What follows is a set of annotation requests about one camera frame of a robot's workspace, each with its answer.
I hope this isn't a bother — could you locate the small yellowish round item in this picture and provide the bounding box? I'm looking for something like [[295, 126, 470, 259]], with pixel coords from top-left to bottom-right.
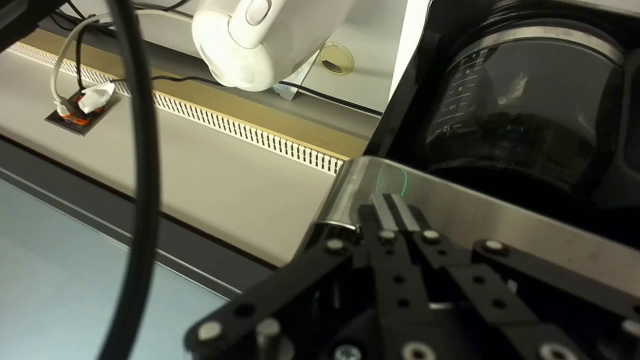
[[319, 42, 355, 73]]

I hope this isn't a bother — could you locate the thin black cable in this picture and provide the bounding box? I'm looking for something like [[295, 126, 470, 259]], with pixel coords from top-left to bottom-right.
[[70, 24, 226, 91]]

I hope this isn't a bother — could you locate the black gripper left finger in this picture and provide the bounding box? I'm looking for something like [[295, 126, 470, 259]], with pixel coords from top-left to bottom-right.
[[183, 194, 436, 360]]

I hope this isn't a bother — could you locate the thick black cable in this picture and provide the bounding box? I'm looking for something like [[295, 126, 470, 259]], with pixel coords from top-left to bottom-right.
[[97, 0, 163, 360]]

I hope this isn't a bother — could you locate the glass coffee carafe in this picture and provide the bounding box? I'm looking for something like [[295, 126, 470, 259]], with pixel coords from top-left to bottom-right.
[[422, 16, 627, 196]]

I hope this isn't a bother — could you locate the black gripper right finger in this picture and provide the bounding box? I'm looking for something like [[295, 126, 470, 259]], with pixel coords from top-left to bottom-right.
[[387, 191, 640, 360]]

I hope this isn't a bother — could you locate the thin white cable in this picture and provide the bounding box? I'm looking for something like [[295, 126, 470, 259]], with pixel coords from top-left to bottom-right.
[[49, 14, 101, 119]]

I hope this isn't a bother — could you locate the recessed outlet box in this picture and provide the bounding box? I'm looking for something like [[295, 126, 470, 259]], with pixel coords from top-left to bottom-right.
[[43, 83, 121, 137]]

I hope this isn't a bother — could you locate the white electric kettle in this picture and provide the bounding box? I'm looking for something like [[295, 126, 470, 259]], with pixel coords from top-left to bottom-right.
[[190, 0, 360, 94]]

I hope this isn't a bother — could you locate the perforated white vent strip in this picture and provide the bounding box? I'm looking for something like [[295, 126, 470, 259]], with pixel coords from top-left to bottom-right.
[[152, 88, 346, 178]]

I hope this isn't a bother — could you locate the white power plug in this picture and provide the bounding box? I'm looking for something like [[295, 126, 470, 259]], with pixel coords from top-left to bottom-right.
[[76, 79, 120, 116]]

